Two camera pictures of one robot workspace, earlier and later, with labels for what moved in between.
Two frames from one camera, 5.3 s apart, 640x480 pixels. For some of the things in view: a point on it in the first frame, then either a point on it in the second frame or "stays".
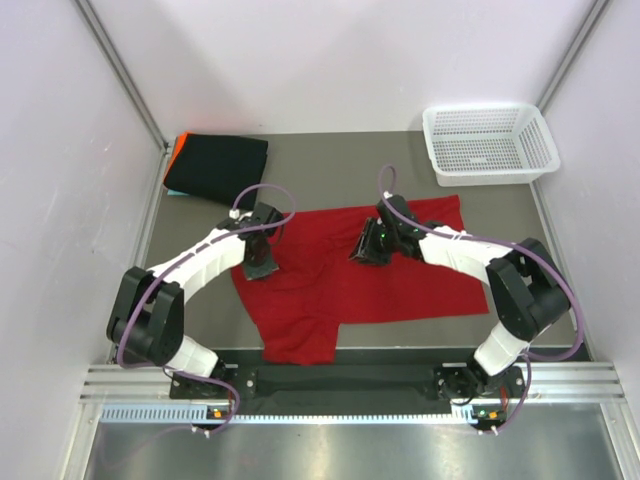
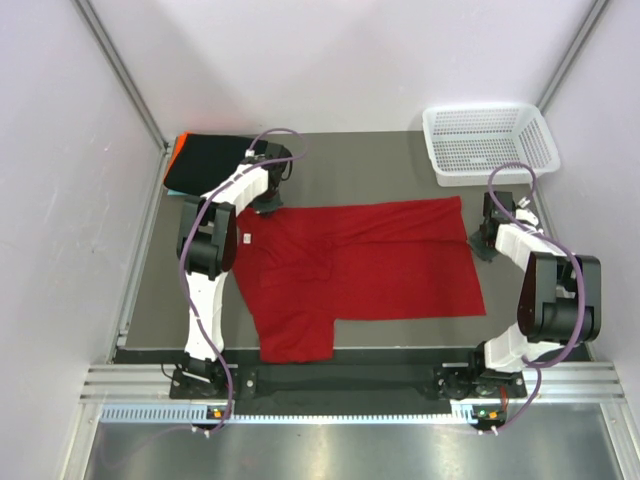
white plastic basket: [488, 144] stays
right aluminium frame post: [572, 55] stays
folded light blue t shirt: [176, 193] stays
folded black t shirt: [216, 168] stays
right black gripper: [365, 251] → [479, 248]
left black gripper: [253, 273] → [267, 209]
